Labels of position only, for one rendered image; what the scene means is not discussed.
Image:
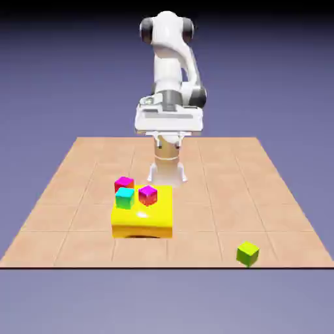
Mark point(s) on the small magenta cube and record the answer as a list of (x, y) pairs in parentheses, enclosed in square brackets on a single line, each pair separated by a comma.
[(147, 195)]

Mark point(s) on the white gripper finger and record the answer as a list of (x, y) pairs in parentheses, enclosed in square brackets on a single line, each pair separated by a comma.
[(179, 140), (158, 140)]

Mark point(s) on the small cyan cube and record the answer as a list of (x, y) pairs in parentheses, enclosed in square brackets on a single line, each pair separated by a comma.
[(124, 198)]

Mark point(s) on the small lime green cube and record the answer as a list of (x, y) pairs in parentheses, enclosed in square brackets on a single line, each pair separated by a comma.
[(247, 253)]

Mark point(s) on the large yellow box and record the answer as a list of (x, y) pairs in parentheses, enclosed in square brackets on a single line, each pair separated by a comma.
[(146, 219)]

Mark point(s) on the small pink cube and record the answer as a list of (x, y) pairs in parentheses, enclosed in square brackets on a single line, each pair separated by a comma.
[(124, 182)]

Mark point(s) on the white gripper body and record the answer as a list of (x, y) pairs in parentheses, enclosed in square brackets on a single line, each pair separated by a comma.
[(168, 122)]

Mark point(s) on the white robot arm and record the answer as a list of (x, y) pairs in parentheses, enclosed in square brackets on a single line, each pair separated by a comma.
[(167, 47)]

